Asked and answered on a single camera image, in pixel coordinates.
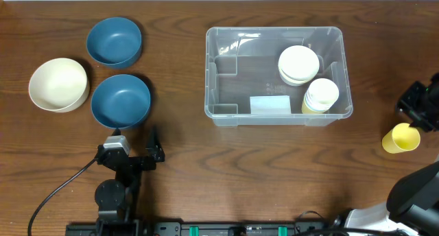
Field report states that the dark blue bowl front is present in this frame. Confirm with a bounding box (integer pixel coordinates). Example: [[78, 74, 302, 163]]
[[91, 74, 152, 129]]

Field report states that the yellow plastic cup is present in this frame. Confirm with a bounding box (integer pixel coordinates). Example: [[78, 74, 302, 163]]
[[381, 123, 420, 154], [301, 97, 327, 115]]

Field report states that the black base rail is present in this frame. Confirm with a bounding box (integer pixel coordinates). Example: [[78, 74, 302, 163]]
[[64, 220, 411, 236]]

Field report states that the grey plastic bowl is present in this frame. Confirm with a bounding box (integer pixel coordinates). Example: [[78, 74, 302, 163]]
[[283, 80, 308, 86]]

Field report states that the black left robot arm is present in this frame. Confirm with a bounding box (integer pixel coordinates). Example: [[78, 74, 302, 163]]
[[95, 129, 165, 236]]

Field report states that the clear plastic storage bin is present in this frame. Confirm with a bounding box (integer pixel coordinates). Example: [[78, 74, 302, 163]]
[[204, 27, 353, 126]]

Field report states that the dark blue bowl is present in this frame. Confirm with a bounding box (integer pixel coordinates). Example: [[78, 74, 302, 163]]
[[86, 17, 143, 69], [91, 74, 152, 129]]

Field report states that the large cream bowl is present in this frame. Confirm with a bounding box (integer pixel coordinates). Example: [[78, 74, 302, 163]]
[[28, 58, 90, 113]]

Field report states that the cream plastic cup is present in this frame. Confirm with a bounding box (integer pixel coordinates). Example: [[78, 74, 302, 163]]
[[306, 78, 340, 102]]

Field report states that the pink plastic cup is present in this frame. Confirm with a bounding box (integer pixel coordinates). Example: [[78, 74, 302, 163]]
[[304, 93, 335, 112]]

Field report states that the light blue plastic cup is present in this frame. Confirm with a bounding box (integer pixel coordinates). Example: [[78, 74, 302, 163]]
[[304, 97, 332, 114]]

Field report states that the white plastic bowl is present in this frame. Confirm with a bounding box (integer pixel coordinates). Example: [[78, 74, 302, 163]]
[[278, 45, 320, 81]]

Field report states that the yellow plastic bowl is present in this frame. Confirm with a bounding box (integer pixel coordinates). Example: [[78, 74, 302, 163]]
[[281, 75, 311, 83]]

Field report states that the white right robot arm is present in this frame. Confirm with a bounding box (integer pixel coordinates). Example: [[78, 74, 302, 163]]
[[340, 74, 438, 235]]

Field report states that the white label in bin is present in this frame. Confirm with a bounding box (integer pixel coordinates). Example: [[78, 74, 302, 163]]
[[250, 95, 291, 115]]

